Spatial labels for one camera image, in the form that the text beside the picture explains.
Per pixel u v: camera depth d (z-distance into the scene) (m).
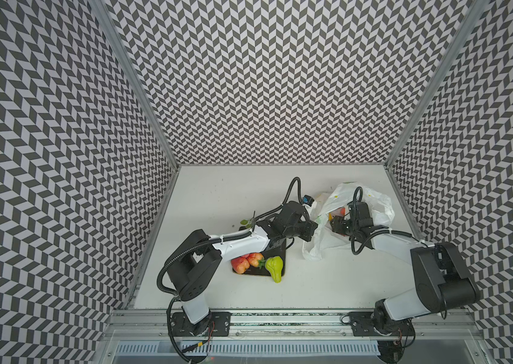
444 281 0.44
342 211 0.79
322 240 0.84
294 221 0.65
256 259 0.82
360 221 0.72
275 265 0.79
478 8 0.67
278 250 0.64
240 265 0.80
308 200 0.74
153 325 0.73
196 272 0.44
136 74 0.88
